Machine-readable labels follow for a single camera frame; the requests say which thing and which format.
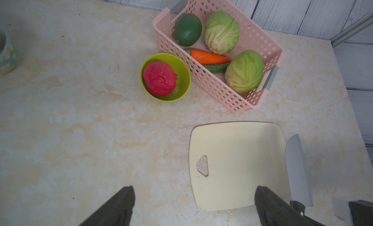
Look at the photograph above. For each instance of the cleaver knife black handle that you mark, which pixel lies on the cleaver knife black handle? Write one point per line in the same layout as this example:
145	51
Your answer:
298	176

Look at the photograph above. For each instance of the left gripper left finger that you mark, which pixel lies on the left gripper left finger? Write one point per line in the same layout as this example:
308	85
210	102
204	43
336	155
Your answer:
117	211

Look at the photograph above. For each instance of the green cucumber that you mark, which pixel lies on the green cucumber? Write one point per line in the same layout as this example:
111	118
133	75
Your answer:
217	68

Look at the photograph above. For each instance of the green cabbage front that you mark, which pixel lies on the green cabbage front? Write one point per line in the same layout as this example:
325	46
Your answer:
245	71

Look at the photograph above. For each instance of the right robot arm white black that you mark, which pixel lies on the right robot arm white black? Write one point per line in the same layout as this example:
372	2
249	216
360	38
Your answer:
362	212

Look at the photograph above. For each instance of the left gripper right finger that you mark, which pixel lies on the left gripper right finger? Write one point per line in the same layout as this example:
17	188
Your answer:
273	211

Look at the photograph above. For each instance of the right aluminium frame post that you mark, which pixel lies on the right aluminium frame post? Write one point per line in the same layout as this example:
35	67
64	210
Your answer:
354	29

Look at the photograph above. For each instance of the dark green avocado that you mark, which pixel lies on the dark green avocado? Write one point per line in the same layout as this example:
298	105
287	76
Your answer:
187	30

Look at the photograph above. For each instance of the red pink fruit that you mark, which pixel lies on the red pink fruit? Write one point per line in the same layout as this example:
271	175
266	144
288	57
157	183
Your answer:
160	78

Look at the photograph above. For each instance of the orange carrot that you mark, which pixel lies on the orange carrot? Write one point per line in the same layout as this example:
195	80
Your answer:
208	58

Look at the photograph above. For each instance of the cream plastic cutting board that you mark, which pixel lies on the cream plastic cutting board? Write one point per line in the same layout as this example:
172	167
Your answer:
229	160

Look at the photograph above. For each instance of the green cabbage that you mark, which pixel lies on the green cabbage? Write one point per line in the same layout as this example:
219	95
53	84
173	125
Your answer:
221	33
245	71

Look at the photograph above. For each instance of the green cabbage rear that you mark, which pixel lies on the green cabbage rear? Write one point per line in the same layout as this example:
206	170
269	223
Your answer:
221	33

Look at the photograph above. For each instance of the pink perforated plastic basket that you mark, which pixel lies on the pink perforated plastic basket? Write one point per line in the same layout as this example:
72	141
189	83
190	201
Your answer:
252	37

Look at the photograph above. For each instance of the lime green bowl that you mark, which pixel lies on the lime green bowl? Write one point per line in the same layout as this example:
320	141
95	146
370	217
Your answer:
180	68

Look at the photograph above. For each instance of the patterned ceramic bowl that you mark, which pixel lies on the patterned ceramic bowl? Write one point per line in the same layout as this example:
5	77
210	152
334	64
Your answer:
8	52

